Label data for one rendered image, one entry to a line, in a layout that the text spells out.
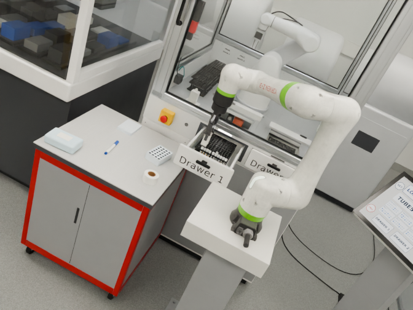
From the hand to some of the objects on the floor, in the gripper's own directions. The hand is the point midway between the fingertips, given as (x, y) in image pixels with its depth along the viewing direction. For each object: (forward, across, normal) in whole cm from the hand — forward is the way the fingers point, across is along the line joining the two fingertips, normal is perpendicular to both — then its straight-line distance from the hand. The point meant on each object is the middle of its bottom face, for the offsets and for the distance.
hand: (206, 138), depth 194 cm
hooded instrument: (+96, +56, +167) cm, 201 cm away
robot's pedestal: (+96, -30, -34) cm, 106 cm away
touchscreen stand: (+96, -8, -105) cm, 143 cm away
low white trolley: (+96, -10, +36) cm, 103 cm away
